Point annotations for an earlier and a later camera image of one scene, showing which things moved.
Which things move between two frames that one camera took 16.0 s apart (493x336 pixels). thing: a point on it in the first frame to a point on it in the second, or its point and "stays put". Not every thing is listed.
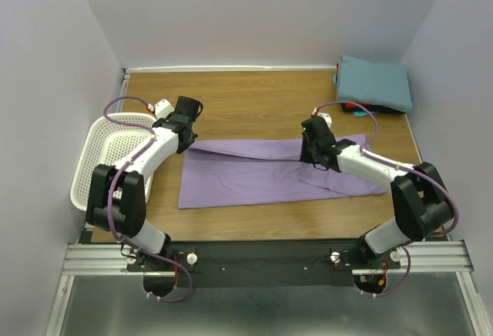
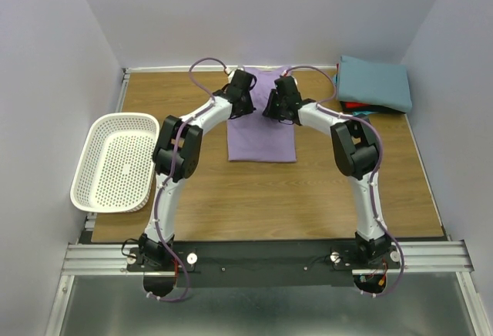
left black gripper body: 186,145 to 247,107
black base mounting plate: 266,263 stays put
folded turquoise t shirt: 366,81 stays put
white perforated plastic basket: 110,145 stays put
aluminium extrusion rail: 111,260 stays put
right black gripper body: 308,151 to 274,107
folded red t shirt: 353,105 stays put
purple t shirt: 227,173 to 256,137
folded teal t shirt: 377,84 stays put
